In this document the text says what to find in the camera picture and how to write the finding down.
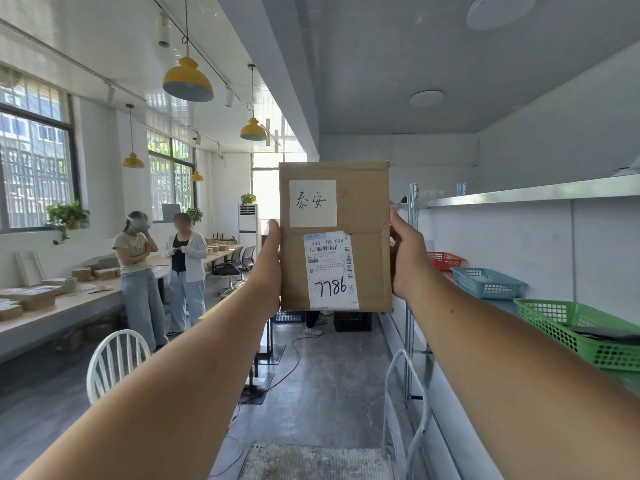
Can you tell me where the person's right hand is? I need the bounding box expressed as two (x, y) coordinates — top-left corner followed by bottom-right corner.
(389, 207), (443, 301)

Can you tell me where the large yellow pendant lamp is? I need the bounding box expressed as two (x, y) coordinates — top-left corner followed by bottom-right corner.
(162, 0), (215, 103)

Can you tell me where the person's right forearm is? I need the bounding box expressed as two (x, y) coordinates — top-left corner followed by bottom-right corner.
(404, 271), (640, 480)

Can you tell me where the dark item in green basket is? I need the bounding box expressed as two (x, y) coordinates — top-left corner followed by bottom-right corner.
(565, 325), (640, 346)

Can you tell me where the flat brown cardboard box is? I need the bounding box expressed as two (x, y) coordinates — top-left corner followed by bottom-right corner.
(0, 287), (57, 312)

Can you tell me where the long wooden work table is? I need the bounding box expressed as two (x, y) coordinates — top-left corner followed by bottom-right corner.
(0, 243), (246, 365)

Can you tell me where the red plastic basket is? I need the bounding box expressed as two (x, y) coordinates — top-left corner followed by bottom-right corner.
(426, 251), (467, 272)

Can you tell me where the grey floor mat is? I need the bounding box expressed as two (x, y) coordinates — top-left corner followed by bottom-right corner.
(238, 442), (397, 480)

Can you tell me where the white standing air conditioner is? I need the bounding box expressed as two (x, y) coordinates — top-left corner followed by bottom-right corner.
(238, 203), (259, 251)

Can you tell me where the blue plastic basket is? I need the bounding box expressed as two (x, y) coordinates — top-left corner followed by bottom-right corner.
(450, 267), (529, 300)

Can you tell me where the black floor cable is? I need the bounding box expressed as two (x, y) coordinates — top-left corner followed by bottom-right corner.
(239, 335), (321, 405)

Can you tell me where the labelled brown cardboard parcel box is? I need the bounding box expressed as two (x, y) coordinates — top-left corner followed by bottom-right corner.
(278, 161), (394, 313)

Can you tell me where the green plastic basket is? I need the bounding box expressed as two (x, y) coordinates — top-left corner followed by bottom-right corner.
(513, 298), (640, 372)

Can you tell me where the large barred window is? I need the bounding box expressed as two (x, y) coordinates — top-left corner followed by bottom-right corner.
(0, 62), (81, 234)

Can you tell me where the person's left hand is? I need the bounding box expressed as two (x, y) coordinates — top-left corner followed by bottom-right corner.
(248, 219), (283, 319)

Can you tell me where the white spindle-back chair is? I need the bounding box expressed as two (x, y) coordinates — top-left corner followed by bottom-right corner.
(86, 329), (152, 406)

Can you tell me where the metal storage shelf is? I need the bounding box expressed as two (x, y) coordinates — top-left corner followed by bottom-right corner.
(378, 173), (640, 480)

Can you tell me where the trailing green potted plant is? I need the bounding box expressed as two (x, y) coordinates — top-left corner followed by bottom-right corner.
(44, 199), (91, 246)

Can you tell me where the round white ceiling light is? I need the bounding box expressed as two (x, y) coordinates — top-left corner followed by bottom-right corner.
(409, 90), (445, 108)
(465, 0), (539, 31)

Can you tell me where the black office chair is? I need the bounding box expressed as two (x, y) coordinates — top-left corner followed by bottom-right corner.
(212, 245), (257, 299)

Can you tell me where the person's left forearm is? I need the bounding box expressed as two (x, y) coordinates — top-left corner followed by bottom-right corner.
(17, 280), (281, 480)

